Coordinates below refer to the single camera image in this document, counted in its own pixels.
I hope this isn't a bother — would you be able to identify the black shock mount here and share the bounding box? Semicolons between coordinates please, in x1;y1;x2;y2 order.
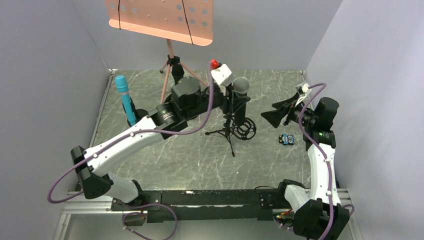
204;114;258;158

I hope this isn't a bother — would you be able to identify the black microphone orange ring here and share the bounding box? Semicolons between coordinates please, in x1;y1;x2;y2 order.
171;62;185;85

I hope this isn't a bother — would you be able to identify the small black mic stand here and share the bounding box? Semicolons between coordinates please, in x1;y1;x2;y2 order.
126;99;149;127

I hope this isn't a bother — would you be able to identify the blue microphone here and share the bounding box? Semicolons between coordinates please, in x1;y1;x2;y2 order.
115;75;137;127

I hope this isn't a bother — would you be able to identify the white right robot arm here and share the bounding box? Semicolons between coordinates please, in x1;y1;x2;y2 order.
261;93;350;240

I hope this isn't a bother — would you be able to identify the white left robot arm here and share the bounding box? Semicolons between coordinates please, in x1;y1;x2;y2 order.
71;77;250;206

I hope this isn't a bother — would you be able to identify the pink music stand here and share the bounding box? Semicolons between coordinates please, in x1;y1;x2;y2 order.
104;0;220;104

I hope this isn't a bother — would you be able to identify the blue owl block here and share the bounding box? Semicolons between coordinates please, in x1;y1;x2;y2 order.
278;133;295;146

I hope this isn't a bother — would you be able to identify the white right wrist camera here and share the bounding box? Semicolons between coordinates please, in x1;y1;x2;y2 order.
295;83;311;106

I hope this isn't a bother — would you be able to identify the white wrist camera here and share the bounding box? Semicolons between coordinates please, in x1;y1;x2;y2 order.
295;83;311;106
209;59;232;87

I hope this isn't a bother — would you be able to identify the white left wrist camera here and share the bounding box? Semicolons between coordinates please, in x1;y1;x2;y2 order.
209;59;232;87

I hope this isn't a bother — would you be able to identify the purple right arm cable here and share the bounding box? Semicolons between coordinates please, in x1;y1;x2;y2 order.
273;82;355;240

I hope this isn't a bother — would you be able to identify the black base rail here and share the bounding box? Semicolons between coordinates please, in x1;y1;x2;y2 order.
110;188;299;223

